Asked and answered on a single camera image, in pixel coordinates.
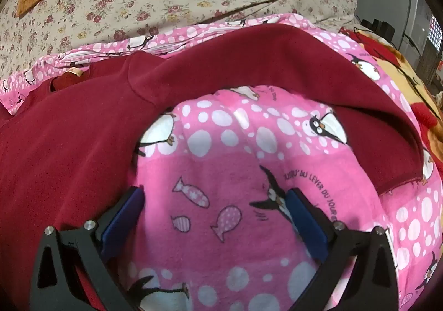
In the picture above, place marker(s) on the red yellow cartoon blanket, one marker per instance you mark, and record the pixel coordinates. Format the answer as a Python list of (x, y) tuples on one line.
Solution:
[(405, 69)]

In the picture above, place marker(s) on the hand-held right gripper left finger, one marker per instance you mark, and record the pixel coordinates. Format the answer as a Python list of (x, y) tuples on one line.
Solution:
[(123, 215)]

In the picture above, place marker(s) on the dark red sweater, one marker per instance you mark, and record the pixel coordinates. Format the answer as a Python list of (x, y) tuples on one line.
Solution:
[(86, 131)]

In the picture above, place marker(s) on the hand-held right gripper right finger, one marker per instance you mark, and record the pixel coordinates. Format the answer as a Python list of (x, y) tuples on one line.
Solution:
[(304, 219)]

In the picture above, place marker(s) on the pink penguin print blanket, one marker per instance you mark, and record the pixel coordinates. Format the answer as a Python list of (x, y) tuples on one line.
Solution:
[(225, 193)]

